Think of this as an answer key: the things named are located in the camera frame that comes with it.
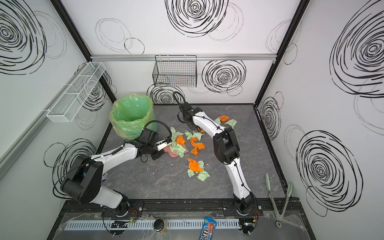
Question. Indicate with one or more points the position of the green paper scrap far corner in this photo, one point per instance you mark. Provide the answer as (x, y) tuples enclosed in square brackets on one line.
[(217, 121)]

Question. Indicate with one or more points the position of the white slotted cable duct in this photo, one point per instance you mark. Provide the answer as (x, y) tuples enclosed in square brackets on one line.
[(192, 224)]

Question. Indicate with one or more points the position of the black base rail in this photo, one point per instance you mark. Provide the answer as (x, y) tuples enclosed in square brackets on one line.
[(217, 207)]

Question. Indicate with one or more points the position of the orange paper scrap centre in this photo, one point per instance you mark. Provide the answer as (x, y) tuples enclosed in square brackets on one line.
[(194, 166)]

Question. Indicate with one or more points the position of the orange folded paper scrap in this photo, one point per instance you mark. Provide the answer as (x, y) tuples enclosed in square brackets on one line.
[(197, 146)]

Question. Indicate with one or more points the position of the green paper scrap front right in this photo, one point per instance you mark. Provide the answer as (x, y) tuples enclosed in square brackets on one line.
[(203, 175)]

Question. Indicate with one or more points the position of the green crumpled paper scrap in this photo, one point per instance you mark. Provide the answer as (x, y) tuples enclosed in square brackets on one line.
[(196, 135)]

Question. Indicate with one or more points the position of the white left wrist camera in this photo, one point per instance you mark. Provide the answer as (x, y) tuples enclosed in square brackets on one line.
[(161, 144)]

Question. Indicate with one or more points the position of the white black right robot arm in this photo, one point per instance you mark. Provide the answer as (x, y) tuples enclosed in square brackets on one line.
[(227, 151)]

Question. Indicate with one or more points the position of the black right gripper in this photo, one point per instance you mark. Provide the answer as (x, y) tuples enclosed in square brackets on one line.
[(184, 109)]

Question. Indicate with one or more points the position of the orange crumpled paper scrap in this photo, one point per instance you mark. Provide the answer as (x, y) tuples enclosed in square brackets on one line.
[(180, 140)]

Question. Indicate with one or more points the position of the small dark lid jar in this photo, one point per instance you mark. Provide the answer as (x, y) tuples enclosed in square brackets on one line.
[(160, 225)]

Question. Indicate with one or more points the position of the black wire wall basket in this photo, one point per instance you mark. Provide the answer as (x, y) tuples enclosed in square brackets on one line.
[(175, 70)]

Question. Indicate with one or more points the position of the green paper scrap far right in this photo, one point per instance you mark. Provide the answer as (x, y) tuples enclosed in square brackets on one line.
[(232, 123)]

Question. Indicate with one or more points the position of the orange paper scrap far corner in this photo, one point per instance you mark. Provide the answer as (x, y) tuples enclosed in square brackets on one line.
[(224, 118)]

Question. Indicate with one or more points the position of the candy bag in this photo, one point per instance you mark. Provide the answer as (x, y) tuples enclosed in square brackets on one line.
[(208, 229)]

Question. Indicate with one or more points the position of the green paper scrap front left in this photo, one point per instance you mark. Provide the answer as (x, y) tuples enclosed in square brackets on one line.
[(190, 173)]

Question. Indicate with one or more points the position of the green bin with plastic liner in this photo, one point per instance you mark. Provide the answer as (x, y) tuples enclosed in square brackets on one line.
[(130, 114)]

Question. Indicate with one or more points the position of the pink plastic dustpan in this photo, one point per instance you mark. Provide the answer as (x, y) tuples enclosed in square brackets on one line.
[(167, 150)]

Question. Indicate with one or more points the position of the green paper scrap centre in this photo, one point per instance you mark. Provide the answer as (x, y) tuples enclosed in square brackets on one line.
[(201, 165)]

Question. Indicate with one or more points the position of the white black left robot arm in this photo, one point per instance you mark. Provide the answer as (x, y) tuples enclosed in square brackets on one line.
[(83, 182)]

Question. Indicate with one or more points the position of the clear plastic wall shelf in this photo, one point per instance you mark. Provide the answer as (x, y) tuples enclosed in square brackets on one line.
[(66, 107)]

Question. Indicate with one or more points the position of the large green paper scrap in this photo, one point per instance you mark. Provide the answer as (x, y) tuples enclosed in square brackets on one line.
[(175, 134)]

